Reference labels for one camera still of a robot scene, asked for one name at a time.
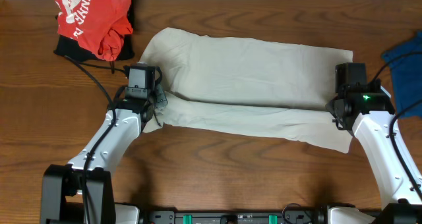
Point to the blue t-shirt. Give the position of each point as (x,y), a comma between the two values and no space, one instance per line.
(405,72)

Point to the beige t-shirt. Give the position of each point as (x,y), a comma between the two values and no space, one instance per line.
(248,87)

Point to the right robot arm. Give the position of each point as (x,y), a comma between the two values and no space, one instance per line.
(371,119)

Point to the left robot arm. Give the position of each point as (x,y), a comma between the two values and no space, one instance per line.
(81,190)

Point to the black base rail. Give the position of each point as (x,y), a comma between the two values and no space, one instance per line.
(290,214)

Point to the red printed t-shirt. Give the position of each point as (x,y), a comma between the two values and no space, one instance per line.
(98,26)

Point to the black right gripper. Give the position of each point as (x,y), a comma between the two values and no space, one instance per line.
(330,107)

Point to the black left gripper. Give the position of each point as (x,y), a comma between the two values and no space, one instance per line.
(161,99)

